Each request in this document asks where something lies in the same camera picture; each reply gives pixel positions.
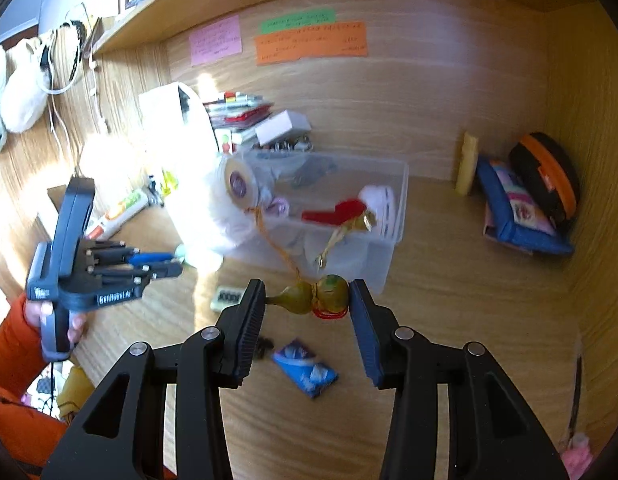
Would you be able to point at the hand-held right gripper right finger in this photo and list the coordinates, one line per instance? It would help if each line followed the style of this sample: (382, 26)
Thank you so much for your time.
(366, 345)

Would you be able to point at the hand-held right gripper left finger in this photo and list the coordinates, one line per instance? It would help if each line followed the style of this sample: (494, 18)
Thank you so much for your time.
(246, 340)

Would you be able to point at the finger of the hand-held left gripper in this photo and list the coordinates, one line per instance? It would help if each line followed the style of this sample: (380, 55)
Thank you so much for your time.
(159, 271)
(149, 257)

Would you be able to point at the yellow gourd pendant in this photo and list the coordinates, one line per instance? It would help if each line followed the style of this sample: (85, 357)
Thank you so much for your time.
(331, 292)

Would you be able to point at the clear plastic storage box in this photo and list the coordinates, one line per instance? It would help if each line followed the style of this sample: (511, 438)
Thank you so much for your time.
(359, 255)

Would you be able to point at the cream tape roll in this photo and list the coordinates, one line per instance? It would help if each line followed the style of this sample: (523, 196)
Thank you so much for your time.
(239, 182)

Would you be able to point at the red pouch with gold trim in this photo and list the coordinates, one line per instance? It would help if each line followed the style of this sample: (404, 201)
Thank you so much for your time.
(339, 212)

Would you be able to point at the person's left forearm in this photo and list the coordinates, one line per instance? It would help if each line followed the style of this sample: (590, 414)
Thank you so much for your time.
(11, 355)

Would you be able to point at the wooden desktop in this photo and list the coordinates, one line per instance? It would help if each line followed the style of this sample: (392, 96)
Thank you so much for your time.
(464, 335)

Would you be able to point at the person's left hand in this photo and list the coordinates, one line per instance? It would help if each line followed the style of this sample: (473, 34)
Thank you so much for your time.
(36, 312)

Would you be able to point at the dark fuzzy thing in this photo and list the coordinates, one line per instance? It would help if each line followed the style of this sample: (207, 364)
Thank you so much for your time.
(265, 347)

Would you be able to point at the white and orange tube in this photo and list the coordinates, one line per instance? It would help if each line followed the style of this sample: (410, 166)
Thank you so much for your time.
(119, 212)

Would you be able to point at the small blue box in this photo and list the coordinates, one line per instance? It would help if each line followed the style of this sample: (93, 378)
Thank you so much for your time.
(304, 367)

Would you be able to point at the white plush cloth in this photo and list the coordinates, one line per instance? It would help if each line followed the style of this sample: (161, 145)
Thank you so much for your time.
(204, 210)

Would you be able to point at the yellow-green highlighter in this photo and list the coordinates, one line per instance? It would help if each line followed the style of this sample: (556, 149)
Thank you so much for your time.
(170, 181)

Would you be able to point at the card with coloured dots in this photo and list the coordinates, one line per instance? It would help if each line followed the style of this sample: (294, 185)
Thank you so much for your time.
(225, 141)

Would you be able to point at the yellow cloth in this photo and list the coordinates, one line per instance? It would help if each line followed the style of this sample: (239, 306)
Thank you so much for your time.
(76, 392)

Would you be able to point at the large white box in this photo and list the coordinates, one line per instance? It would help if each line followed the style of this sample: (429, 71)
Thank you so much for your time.
(164, 105)

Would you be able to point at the brown notebook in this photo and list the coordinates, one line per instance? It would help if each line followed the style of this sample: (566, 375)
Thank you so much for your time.
(491, 230)

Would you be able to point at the metal binder clips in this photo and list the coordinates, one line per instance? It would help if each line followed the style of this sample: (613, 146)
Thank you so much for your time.
(289, 144)

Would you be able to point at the grey cloth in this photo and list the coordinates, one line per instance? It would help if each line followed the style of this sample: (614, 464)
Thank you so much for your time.
(311, 170)

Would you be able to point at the small white box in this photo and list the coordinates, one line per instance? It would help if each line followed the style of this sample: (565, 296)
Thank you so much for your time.
(281, 127)

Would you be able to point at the blue pouch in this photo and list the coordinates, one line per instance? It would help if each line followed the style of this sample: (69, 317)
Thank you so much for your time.
(504, 220)

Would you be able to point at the orange jacket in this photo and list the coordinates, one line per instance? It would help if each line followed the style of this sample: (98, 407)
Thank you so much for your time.
(19, 425)

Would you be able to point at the black and white headband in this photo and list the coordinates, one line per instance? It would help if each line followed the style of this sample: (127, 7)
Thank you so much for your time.
(78, 35)

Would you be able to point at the pale yellow block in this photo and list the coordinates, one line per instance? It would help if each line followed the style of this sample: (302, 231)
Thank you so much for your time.
(467, 165)

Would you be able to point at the pink printed packet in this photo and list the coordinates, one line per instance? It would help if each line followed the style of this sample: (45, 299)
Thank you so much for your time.
(521, 200)

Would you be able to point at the thin black stick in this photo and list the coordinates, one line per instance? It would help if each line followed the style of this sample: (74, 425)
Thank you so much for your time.
(576, 390)

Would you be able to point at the pink paper note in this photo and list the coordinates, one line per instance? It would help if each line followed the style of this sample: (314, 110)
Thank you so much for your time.
(216, 40)

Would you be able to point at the pink fluffy thing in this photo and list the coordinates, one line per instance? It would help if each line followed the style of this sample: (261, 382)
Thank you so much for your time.
(579, 457)

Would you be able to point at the black and orange case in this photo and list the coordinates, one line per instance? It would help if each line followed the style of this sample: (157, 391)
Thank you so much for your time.
(544, 175)

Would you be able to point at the orange paper note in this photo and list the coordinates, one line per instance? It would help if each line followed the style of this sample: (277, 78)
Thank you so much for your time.
(309, 47)

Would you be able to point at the green paper note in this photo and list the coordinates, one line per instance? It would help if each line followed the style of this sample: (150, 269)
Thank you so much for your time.
(294, 20)

